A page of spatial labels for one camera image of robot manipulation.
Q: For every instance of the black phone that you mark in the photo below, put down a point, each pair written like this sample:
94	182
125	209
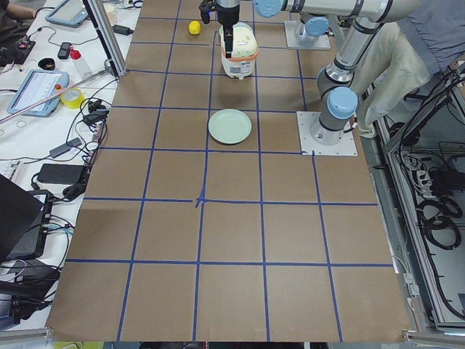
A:
64	50

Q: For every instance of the blue tablet near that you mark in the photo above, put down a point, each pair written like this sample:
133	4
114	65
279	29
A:
41	88

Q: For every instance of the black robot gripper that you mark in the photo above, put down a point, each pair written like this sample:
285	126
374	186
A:
228	16

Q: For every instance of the blue tablet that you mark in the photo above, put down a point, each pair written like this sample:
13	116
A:
69	13
41	88

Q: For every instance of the light green plate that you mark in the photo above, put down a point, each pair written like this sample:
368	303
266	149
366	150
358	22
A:
229	126

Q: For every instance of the yellow tape roll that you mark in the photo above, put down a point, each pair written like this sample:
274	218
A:
72	98

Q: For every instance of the black adapter box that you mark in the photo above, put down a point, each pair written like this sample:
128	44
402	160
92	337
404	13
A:
123	30

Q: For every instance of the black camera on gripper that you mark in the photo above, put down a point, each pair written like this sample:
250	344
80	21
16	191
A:
206	7

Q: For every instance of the person in beige trousers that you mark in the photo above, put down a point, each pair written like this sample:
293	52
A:
407	54

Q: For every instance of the black bowl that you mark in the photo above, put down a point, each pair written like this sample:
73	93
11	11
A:
47	64

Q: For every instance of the black laptop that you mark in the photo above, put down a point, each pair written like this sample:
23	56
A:
24	215

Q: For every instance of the yellow lemon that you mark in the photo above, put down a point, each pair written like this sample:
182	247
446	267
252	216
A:
194	28

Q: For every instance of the white rice cooker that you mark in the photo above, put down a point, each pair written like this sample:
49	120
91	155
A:
244	53

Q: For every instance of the black power brick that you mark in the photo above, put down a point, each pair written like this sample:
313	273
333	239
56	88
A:
60	173

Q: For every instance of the blue tablet far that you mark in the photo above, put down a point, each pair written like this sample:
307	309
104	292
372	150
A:
69	13

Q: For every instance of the clear bottle red cap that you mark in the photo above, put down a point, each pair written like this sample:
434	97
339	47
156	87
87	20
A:
80	64

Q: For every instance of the grey usb hub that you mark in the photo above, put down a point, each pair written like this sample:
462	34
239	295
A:
65	147

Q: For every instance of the aluminium frame post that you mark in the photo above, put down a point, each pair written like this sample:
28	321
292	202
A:
96	12

